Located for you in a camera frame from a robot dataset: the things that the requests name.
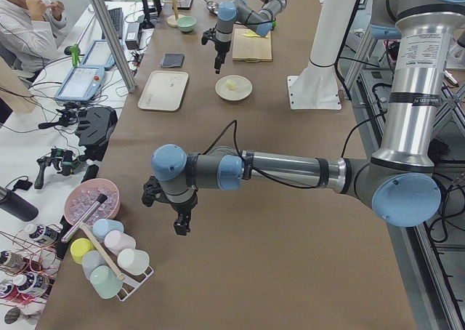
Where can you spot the beige round plate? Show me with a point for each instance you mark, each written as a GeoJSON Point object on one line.
{"type": "Point", "coordinates": [243, 90]}

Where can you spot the metal scoop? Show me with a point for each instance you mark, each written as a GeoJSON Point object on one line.
{"type": "Point", "coordinates": [212, 7]}

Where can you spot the mint green bowl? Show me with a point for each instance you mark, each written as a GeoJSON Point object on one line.
{"type": "Point", "coordinates": [186, 24]}

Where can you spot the black water bottle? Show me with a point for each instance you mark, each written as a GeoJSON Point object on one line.
{"type": "Point", "coordinates": [18, 207]}

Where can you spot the bamboo cutting board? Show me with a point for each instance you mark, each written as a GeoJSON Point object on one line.
{"type": "Point", "coordinates": [251, 50]}

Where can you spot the grey folded cloth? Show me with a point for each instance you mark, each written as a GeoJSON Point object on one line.
{"type": "Point", "coordinates": [172, 60]}

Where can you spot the wooden cup rack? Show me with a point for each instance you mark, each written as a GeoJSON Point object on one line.
{"type": "Point", "coordinates": [173, 6]}

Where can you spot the black keyboard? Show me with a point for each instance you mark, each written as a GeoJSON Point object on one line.
{"type": "Point", "coordinates": [117, 18]}

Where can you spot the white cup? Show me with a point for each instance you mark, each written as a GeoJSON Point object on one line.
{"type": "Point", "coordinates": [133, 261]}

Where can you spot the pink bowl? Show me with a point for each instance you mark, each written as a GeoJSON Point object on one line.
{"type": "Point", "coordinates": [82, 197]}

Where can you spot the mint green cup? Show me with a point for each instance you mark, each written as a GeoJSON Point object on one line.
{"type": "Point", "coordinates": [105, 282]}

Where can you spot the seated person white shirt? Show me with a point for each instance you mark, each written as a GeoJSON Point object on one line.
{"type": "Point", "coordinates": [32, 30]}

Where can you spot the bottle rack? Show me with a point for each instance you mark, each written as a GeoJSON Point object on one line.
{"type": "Point", "coordinates": [28, 270]}

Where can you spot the cream rabbit tray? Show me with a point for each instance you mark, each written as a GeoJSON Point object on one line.
{"type": "Point", "coordinates": [163, 91]}

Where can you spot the light blue cup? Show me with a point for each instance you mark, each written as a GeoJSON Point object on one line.
{"type": "Point", "coordinates": [103, 226]}

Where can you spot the yellow plastic knife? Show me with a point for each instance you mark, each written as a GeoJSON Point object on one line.
{"type": "Point", "coordinates": [251, 34]}

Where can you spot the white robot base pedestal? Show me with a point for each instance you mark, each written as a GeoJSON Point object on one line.
{"type": "Point", "coordinates": [316, 87]}

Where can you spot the pink cup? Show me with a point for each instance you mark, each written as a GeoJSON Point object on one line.
{"type": "Point", "coordinates": [116, 241]}

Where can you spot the yellow cup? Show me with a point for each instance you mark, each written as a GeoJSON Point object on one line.
{"type": "Point", "coordinates": [79, 248]}

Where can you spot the upper teach pendant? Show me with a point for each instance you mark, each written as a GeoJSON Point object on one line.
{"type": "Point", "coordinates": [81, 84]}

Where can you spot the aluminium frame post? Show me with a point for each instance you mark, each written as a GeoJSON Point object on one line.
{"type": "Point", "coordinates": [117, 52]}

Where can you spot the pastel cup rack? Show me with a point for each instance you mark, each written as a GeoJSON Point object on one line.
{"type": "Point", "coordinates": [131, 283]}

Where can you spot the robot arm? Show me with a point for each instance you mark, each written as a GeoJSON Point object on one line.
{"type": "Point", "coordinates": [395, 182]}
{"type": "Point", "coordinates": [237, 11]}

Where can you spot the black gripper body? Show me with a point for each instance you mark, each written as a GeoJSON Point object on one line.
{"type": "Point", "coordinates": [220, 48]}
{"type": "Point", "coordinates": [181, 210]}

